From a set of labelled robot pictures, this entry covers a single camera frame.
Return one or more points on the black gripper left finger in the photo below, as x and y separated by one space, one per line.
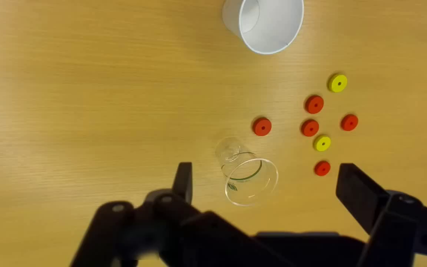
174 231

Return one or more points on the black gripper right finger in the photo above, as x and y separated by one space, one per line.
396 227

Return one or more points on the orange round disc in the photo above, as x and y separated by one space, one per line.
315 104
349 122
310 127
322 168
261 126

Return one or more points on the yellow round disc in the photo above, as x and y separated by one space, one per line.
322 142
338 83

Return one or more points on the clear plastic cup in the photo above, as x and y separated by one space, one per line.
251 182

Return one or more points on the white paper cup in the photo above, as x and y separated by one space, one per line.
267 24

